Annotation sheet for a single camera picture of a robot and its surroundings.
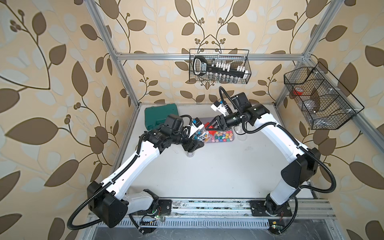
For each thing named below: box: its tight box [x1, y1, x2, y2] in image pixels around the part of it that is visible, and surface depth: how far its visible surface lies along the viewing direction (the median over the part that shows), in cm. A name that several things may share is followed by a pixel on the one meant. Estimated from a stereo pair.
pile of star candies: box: [211, 130, 234, 143], surface depth 101 cm
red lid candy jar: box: [193, 122, 211, 144], surface depth 71 cm
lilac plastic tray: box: [205, 130, 235, 143], surface depth 101 cm
